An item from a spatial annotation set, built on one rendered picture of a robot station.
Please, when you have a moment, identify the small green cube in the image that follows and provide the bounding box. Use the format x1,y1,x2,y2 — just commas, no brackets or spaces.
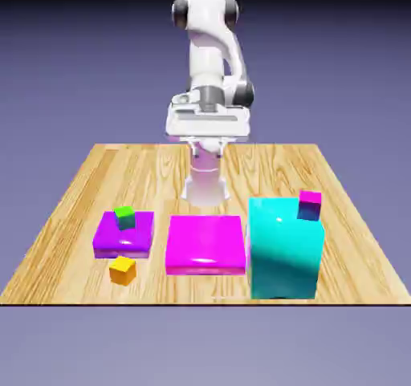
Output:
113,205,136,231

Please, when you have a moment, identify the large magenta box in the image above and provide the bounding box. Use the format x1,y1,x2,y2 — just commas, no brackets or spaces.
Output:
165,214,247,277

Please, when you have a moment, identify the small orange cube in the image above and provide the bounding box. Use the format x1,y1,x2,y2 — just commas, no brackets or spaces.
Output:
108,255,137,286

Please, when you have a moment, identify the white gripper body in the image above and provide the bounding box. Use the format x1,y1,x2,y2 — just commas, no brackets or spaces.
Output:
165,102,252,144

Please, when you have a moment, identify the small magenta cube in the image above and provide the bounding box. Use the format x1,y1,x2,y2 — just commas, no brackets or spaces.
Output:
296,189,323,222

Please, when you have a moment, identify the large purple box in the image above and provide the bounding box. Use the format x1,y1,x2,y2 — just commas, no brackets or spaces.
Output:
92,210,155,260

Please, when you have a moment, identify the large cyan box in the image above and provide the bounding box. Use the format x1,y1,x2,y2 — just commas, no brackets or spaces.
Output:
247,196,326,300

